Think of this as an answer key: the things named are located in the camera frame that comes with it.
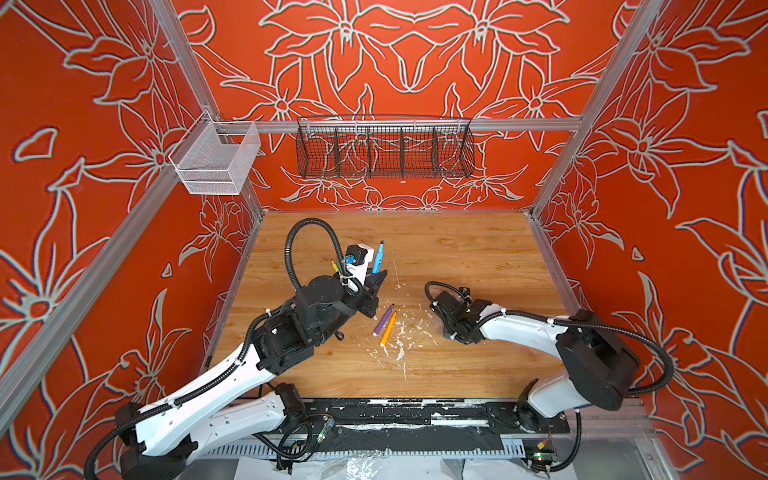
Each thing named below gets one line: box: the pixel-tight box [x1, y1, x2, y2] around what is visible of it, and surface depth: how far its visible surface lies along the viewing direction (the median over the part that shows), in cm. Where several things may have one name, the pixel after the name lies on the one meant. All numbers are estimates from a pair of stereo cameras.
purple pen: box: [372, 303, 395, 337], surface depth 92 cm
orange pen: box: [380, 310, 397, 346], surface depth 89 cm
